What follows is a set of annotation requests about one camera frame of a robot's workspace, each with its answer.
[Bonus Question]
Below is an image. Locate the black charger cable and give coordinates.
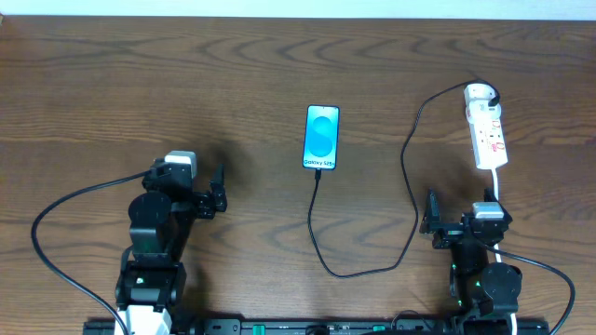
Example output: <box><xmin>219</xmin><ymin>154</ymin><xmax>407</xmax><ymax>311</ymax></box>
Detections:
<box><xmin>306</xmin><ymin>78</ymin><xmax>502</xmax><ymax>280</ymax></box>

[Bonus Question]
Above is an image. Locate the blue Galaxy smartphone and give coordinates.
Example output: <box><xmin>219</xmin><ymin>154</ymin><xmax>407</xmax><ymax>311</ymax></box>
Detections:
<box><xmin>302</xmin><ymin>104</ymin><xmax>340</xmax><ymax>170</ymax></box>

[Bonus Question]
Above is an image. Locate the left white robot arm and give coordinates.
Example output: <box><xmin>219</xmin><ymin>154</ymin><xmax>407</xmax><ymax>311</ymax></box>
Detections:
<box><xmin>115</xmin><ymin>161</ymin><xmax>227</xmax><ymax>334</ymax></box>

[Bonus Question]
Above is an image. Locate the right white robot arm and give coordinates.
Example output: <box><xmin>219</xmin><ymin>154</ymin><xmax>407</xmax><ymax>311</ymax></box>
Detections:
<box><xmin>420</xmin><ymin>189</ymin><xmax>522</xmax><ymax>334</ymax></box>

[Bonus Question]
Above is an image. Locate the white power strip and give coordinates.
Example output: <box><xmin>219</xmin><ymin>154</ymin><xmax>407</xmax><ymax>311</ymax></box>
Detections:
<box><xmin>464</xmin><ymin>83</ymin><xmax>508</xmax><ymax>170</ymax></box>

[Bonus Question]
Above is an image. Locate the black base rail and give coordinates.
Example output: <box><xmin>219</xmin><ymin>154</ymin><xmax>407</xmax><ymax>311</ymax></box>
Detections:
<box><xmin>83</xmin><ymin>317</ymin><xmax>550</xmax><ymax>335</ymax></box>

